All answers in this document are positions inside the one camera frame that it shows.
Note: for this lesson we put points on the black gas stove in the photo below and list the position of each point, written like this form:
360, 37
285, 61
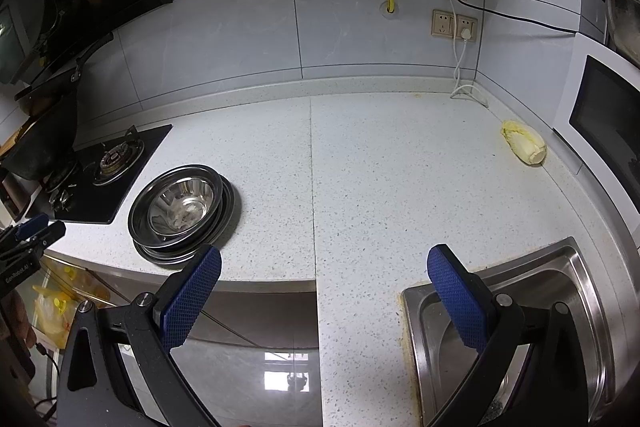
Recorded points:
115, 192

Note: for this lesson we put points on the white microwave oven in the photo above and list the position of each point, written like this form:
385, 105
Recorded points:
575, 87

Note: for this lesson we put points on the napa cabbage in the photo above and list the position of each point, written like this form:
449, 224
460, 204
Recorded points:
525, 144

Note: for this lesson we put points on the large steel plate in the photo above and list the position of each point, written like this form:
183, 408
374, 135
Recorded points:
227, 234

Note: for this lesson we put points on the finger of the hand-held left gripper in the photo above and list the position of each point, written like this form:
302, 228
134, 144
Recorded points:
47, 234
30, 228

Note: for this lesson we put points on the person's left forearm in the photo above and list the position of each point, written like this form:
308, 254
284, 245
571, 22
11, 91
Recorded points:
15, 337

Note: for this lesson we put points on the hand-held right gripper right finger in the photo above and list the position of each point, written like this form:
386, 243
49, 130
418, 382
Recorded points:
457, 297

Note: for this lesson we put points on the black frying pan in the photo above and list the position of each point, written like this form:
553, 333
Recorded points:
50, 82

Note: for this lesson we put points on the beige wall socket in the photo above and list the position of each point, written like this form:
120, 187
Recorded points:
442, 23
465, 23

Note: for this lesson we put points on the yellow plastic bag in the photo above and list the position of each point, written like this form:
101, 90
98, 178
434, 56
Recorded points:
50, 312

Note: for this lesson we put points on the glass pot with lid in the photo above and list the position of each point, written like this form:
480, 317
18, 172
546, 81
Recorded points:
625, 22

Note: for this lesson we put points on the steel sink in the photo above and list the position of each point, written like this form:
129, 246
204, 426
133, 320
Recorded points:
555, 272

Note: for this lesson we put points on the small steel plate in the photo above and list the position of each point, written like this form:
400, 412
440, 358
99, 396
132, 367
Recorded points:
135, 227

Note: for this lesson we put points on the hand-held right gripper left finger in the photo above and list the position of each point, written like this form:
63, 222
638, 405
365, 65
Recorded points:
192, 292

